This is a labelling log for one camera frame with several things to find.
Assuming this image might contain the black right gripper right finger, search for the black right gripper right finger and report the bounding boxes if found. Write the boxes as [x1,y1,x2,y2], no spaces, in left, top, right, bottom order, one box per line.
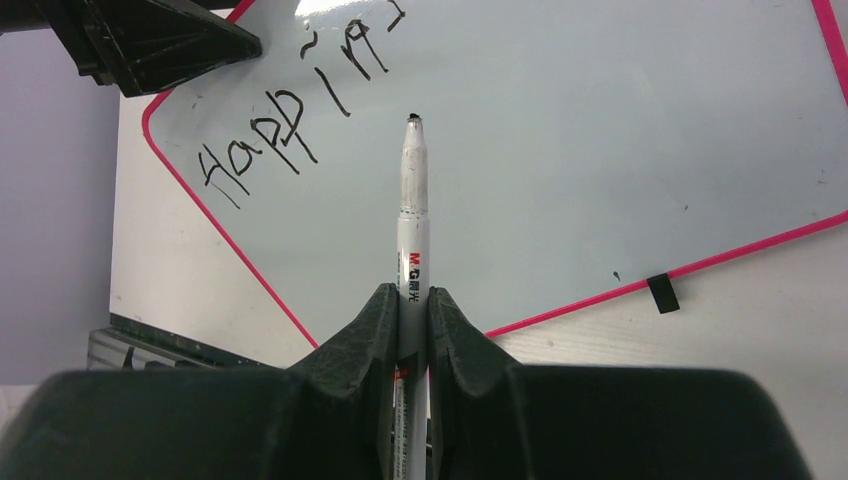
[428,287,812,479]

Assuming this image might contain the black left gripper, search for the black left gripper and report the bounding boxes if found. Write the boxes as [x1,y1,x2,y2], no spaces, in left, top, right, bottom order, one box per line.
[0,0,264,99]

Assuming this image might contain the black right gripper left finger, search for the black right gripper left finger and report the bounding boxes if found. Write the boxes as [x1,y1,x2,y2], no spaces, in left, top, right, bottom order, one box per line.
[1,283,398,479]

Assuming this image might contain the black whiteboard marker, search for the black whiteboard marker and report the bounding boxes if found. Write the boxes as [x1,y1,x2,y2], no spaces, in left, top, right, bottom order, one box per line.
[392,113,430,479]

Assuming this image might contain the pink-framed whiteboard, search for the pink-framed whiteboard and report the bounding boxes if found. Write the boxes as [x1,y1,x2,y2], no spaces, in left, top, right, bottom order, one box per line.
[142,1,847,344]

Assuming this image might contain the black whiteboard clip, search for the black whiteboard clip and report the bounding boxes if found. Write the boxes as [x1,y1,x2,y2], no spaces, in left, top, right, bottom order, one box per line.
[646,273,680,314]

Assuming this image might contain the aluminium table frame rail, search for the aluminium table frame rail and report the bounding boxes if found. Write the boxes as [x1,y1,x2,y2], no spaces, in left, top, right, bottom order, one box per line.
[86,328,203,370]

